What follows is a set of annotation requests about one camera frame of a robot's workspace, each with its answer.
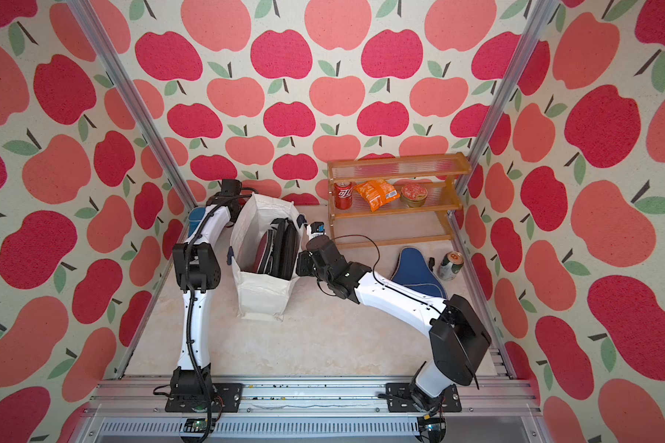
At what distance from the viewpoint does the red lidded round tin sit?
101cm

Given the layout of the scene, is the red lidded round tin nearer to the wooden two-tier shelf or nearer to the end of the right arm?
the wooden two-tier shelf

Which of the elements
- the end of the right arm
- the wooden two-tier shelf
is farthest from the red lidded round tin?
the end of the right arm
